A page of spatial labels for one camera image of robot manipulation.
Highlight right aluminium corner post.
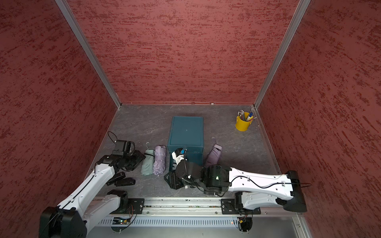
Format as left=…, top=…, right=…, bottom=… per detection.
left=254, top=0, right=311, bottom=111

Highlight teal three-drawer cabinet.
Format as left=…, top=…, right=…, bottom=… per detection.
left=167, top=116, right=204, bottom=166

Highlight aluminium corner post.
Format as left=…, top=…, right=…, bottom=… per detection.
left=55, top=0, right=122, bottom=110
left=254, top=0, right=311, bottom=111

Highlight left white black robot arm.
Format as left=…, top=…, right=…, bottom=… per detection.
left=39, top=150, right=145, bottom=238

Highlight lilac umbrella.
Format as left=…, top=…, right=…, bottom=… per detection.
left=203, top=136, right=222, bottom=167
left=153, top=145, right=167, bottom=176

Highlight pens in cup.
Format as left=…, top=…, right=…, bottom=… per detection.
left=238, top=109, right=256, bottom=122

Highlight yellow pen cup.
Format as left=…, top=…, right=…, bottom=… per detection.
left=235, top=116, right=254, bottom=131

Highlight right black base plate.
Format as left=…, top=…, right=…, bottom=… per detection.
left=220, top=198, right=261, bottom=215

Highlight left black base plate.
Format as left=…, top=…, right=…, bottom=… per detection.
left=118, top=198, right=145, bottom=215

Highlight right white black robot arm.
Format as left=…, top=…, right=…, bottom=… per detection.
left=164, top=160, right=307, bottom=214

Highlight black block near left base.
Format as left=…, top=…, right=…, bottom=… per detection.
left=106, top=172, right=126, bottom=186

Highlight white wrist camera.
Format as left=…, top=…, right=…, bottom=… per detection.
left=112, top=140, right=136, bottom=157
left=171, top=148, right=187, bottom=165

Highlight sage green umbrella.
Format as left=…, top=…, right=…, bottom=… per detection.
left=141, top=142, right=155, bottom=176

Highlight left aluminium corner post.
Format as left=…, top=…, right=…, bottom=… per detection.
left=55, top=0, right=122, bottom=110

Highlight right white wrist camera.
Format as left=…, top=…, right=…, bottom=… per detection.
left=171, top=148, right=187, bottom=165

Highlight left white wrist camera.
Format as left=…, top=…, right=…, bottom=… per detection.
left=112, top=140, right=136, bottom=157

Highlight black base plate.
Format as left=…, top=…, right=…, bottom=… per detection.
left=118, top=198, right=145, bottom=215
left=220, top=198, right=261, bottom=215

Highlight aluminium front rail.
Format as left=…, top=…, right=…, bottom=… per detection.
left=86, top=196, right=304, bottom=217

